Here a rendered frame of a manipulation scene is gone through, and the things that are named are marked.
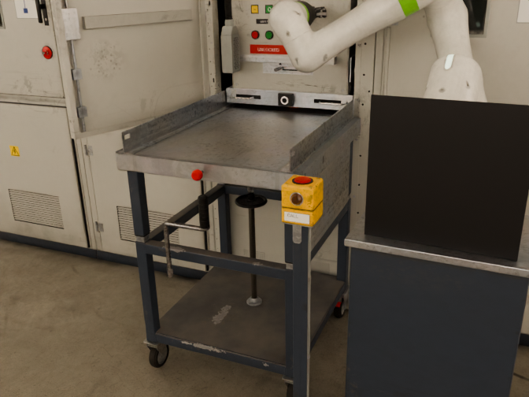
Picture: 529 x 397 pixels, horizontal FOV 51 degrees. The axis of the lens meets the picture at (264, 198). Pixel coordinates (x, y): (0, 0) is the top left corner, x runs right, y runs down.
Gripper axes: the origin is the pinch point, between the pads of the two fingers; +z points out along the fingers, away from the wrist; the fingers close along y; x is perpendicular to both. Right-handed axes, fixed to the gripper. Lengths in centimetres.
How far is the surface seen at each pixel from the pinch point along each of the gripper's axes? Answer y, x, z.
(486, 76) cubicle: 60, -21, -3
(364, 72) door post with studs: 17.4, -21.3, -0.9
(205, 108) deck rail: -42, -35, -15
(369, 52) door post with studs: 19.1, -13.9, -0.9
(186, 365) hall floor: -32, -123, -59
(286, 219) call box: 21, -42, -92
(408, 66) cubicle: 33.7, -18.2, -2.9
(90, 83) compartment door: -68, -21, -48
